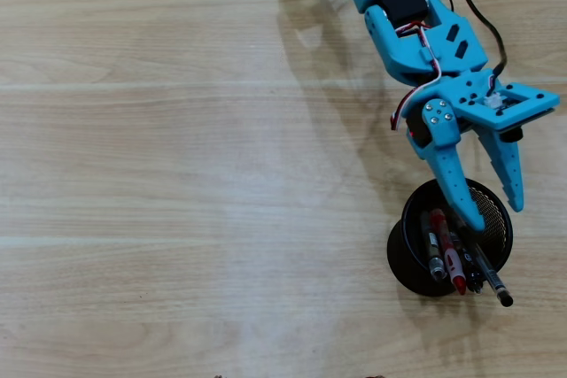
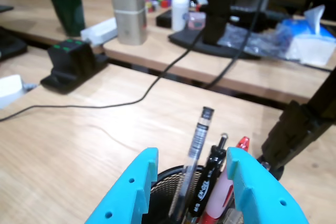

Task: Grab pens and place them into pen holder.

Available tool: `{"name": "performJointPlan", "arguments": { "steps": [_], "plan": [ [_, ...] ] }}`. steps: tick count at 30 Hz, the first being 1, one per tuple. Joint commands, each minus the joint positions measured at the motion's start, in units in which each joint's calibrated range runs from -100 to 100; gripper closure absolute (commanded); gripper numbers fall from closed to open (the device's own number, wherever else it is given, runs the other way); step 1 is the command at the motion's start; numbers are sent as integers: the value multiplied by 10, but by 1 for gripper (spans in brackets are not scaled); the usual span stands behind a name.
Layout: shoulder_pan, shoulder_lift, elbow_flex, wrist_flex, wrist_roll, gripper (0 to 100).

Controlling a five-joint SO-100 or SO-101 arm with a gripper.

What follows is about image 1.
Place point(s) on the teal gripper with servo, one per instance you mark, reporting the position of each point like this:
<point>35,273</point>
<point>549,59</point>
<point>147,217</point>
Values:
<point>439,118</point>

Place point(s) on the black grip silver tip pen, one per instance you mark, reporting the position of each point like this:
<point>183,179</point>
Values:
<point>432,245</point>

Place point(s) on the red clear barrel pen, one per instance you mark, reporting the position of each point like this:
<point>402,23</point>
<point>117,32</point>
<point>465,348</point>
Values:
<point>452,258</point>

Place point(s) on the clear barrel black pen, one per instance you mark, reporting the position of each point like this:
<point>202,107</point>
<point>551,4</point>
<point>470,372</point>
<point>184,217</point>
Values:
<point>491,274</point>

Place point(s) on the black mesh pen holder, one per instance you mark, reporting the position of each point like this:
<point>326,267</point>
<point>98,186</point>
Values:
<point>401,254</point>

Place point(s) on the teal framed wrist camera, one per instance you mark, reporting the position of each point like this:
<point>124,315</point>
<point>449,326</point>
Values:
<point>531,99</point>

